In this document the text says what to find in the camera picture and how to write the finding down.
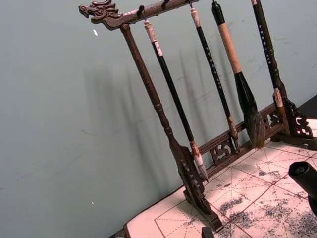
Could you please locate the black cylindrical object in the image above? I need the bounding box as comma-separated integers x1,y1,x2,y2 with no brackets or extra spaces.
288,161,317,225

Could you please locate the black lettered brush, pale ferrule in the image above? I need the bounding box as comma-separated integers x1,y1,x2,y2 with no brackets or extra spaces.
250,0,286,118

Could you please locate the black brush with white ferrule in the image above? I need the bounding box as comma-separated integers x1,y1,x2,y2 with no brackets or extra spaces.
144,20,209,182

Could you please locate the dark wooden dragon brush rack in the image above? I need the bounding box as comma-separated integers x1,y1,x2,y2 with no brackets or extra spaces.
78,0,314,233

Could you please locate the large tan handled brush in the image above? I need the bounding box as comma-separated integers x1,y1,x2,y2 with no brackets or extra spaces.
211,0,266,150

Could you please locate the thin black lettered brush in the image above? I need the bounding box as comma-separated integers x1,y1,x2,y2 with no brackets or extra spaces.
190,7,241,155

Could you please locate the white gridded calligraphy mat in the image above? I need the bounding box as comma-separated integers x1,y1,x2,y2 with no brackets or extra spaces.
124,118,317,238

